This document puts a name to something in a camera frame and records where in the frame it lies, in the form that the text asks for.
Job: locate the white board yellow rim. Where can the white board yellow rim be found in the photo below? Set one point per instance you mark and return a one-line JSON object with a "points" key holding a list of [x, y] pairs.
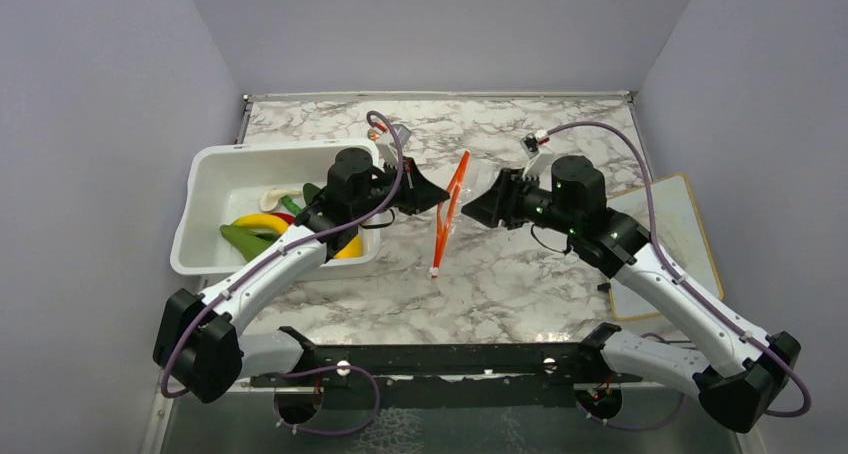
{"points": [[682, 235]]}

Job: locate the yellow mango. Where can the yellow mango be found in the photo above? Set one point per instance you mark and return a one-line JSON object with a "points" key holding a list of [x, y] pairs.
{"points": [[353, 249]]}

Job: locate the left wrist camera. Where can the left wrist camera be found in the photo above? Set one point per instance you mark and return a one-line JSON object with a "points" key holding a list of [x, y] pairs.
{"points": [[389, 143]]}

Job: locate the dark green avocado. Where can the dark green avocado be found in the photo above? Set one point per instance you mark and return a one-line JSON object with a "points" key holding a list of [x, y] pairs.
{"points": [[309, 192]]}

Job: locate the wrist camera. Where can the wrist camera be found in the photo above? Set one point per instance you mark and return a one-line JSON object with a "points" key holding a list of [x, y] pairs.
{"points": [[539, 155], [389, 143]]}

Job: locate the green leaf vegetable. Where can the green leaf vegetable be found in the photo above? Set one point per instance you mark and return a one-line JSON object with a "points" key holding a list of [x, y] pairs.
{"points": [[248, 243]]}

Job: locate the white plastic bin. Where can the white plastic bin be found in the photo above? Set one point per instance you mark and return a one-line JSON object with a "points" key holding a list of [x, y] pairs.
{"points": [[226, 182]]}

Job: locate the green chili pepper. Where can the green chili pepper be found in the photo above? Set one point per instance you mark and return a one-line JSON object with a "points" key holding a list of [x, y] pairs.
{"points": [[290, 205]]}

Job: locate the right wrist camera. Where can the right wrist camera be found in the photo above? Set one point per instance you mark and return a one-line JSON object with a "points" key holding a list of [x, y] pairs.
{"points": [[539, 155]]}

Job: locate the yellow banana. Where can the yellow banana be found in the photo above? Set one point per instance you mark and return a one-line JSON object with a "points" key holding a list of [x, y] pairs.
{"points": [[262, 221]]}

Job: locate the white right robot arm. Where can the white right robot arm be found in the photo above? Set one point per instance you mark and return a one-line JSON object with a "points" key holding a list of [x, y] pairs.
{"points": [[735, 370]]}

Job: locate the white mushroom toy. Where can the white mushroom toy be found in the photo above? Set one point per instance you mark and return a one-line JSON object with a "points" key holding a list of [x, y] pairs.
{"points": [[270, 199]]}

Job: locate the red chili pepper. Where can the red chili pepper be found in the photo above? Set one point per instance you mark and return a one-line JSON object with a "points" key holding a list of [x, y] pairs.
{"points": [[288, 218]]}

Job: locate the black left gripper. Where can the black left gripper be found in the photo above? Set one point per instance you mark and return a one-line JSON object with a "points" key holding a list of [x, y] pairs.
{"points": [[420, 194]]}

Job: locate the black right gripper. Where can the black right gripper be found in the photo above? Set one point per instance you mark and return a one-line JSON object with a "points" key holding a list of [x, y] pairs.
{"points": [[500, 203]]}

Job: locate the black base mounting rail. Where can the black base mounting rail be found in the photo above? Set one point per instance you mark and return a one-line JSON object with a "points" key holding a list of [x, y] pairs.
{"points": [[370, 378]]}

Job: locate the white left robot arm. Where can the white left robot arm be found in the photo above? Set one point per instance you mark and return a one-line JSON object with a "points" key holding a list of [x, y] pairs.
{"points": [[202, 343]]}

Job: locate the clear orange-zipper zip bag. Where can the clear orange-zipper zip bag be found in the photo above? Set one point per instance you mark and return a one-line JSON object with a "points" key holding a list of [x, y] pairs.
{"points": [[460, 189]]}

